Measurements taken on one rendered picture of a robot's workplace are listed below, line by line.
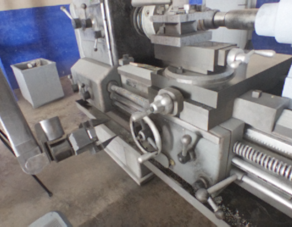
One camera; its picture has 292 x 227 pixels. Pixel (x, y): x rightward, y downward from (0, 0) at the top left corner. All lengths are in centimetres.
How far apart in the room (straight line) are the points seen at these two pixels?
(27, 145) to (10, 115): 9
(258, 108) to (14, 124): 70
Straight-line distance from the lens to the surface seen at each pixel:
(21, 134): 62
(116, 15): 130
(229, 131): 70
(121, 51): 133
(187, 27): 81
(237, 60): 68
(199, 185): 78
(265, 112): 71
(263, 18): 89
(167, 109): 68
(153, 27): 119
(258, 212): 101
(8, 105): 62
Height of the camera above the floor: 117
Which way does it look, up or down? 28 degrees down
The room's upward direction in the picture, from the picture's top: 6 degrees counter-clockwise
